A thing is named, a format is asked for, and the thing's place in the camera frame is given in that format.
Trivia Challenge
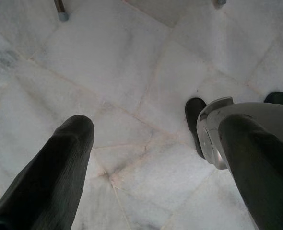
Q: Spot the black robot foot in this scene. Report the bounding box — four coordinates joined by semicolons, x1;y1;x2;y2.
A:
263;92;283;106
185;97;207;159

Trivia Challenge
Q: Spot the metal chair leg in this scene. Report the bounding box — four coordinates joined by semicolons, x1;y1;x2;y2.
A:
212;0;228;10

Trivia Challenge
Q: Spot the brown chair leg grey cap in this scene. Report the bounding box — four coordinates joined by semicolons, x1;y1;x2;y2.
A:
53;0;71;23

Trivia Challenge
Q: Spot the black robot right foot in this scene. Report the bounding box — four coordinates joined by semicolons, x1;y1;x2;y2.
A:
263;92;283;106

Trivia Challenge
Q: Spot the black robot left foot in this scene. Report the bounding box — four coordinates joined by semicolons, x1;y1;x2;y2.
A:
185;97;207;159

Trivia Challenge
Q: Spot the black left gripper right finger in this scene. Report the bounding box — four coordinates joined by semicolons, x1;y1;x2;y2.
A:
218;113;283;230

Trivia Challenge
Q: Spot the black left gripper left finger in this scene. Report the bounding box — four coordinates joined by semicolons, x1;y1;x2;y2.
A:
0;115;95;230

